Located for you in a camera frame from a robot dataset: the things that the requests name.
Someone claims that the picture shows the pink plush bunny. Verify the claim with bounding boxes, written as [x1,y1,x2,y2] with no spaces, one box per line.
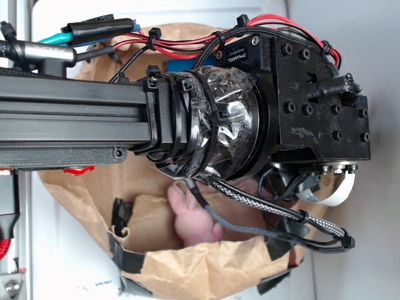
[167,182,223,247]

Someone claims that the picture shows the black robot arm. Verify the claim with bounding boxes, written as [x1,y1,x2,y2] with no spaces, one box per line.
[1,26,371,180]

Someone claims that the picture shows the blue rectangular block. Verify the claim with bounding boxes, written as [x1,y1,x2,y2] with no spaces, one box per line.
[166,57,216,73]

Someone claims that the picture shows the white ribbon cable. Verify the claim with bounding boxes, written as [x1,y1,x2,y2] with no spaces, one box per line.
[296,173,357,208]

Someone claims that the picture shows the grey braided cable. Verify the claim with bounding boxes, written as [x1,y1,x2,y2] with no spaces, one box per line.
[184,176,356,253]

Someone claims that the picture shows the aluminium frame rail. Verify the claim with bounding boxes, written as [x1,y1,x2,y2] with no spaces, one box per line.
[1,1,34,299]

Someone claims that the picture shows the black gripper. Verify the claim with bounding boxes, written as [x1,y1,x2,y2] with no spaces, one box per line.
[215,32,371,175]

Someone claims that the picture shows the brown paper bag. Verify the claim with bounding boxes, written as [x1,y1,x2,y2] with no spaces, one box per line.
[37,22,332,300]

